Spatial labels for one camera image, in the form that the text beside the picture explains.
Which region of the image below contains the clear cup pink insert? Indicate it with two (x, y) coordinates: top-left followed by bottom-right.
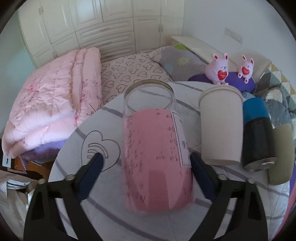
(122, 80), (193, 212)

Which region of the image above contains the white paper cup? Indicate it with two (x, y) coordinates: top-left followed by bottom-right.
(198, 85), (243, 166)

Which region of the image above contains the beige clothes pile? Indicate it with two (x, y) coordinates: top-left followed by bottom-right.
(1, 171), (33, 240)

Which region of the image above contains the sage green tumbler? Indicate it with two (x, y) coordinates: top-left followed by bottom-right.
(268, 123), (295, 186)

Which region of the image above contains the purple folded blanket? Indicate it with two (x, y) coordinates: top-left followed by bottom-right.
(20, 140), (67, 163)

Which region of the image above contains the striped grey white tablecloth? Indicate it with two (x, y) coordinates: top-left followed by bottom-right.
(49, 81), (290, 240)

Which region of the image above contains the blue black metal can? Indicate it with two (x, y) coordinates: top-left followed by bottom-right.
(241, 97), (278, 172)

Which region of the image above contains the grey bear plush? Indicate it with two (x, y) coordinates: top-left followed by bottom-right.
(242, 88), (295, 130)

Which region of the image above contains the folded pink quilt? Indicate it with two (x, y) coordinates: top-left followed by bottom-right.
(1, 47), (103, 158)

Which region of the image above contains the purple cushion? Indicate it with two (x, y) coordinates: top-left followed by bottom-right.
(188, 72), (256, 93)

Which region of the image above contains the right pink bunny plush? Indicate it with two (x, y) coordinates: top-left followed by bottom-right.
(237, 55), (254, 84)

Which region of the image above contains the pink bunny plush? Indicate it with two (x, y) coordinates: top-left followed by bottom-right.
(237, 55), (254, 84)
(205, 53), (229, 85)

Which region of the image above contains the left pink bunny plush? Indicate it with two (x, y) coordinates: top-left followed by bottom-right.
(205, 53), (229, 85)

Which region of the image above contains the heart patterned bedsheet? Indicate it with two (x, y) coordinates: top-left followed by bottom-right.
(101, 47), (173, 104)

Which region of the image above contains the grey sun patterned pillow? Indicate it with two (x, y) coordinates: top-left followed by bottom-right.
(153, 44), (207, 81)

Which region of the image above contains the cream white wardrobe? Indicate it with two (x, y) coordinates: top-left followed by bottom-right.
(18, 0), (185, 67)

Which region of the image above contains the white wall socket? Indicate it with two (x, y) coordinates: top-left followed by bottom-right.
(224, 27), (243, 45)

